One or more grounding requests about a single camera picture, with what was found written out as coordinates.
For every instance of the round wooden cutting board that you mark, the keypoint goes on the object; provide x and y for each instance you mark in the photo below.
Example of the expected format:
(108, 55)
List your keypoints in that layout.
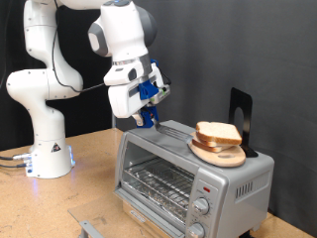
(228, 159)

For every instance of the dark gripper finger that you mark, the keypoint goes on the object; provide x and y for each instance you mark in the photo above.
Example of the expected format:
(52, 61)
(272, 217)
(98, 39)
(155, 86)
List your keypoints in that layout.
(150, 111)

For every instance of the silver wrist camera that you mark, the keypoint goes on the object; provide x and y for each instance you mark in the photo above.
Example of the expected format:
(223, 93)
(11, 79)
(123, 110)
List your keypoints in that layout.
(163, 93)

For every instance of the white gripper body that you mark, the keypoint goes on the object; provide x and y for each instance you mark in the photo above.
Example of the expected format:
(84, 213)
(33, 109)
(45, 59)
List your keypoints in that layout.
(124, 99)

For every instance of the silver toaster oven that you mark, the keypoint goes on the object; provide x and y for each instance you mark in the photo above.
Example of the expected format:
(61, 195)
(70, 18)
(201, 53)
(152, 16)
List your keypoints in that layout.
(244, 211)

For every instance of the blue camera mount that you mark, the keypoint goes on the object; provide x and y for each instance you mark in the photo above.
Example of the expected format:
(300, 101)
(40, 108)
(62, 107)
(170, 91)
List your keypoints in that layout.
(148, 90)

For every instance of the silver oven knob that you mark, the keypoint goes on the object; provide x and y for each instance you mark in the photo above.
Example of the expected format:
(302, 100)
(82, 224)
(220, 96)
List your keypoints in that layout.
(201, 206)
(196, 230)

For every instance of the glass oven door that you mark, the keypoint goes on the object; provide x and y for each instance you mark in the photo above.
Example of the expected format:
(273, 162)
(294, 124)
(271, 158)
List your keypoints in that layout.
(99, 211)

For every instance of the black metal bookend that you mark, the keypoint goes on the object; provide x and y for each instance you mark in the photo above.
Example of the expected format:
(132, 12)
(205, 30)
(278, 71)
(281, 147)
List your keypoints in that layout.
(241, 99)

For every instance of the metal pole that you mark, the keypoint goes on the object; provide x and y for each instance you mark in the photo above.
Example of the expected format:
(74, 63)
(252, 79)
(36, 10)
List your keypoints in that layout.
(114, 123)

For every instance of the spatula with blue grip block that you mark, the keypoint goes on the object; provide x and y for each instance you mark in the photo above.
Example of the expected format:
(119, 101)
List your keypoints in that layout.
(148, 121)

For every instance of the red oven indicator light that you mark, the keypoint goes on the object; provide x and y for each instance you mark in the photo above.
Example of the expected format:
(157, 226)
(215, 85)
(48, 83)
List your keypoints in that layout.
(207, 189)

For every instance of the white bread slice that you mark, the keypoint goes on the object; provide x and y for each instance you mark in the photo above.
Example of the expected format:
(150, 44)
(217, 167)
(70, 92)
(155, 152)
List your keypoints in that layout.
(206, 145)
(218, 132)

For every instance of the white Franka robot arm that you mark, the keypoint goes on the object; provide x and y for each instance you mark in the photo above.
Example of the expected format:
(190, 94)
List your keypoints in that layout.
(39, 86)

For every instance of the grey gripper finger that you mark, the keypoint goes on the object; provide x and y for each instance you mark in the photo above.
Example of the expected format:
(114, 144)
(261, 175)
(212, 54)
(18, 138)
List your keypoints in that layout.
(138, 119)

